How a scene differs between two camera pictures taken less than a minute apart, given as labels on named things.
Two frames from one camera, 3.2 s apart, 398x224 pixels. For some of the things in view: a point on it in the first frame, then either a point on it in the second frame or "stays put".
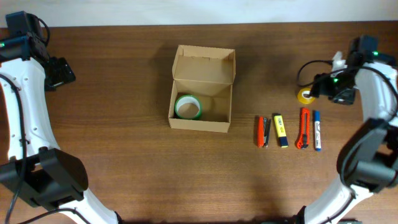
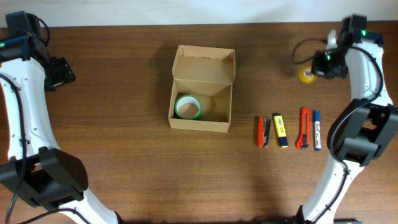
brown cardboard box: (201, 96) stays put
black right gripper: (321, 85) to (317, 68)
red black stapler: (263, 126) stays put
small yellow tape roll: (304, 97) to (306, 76)
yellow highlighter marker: (281, 130) stays put
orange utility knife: (303, 140) stays put
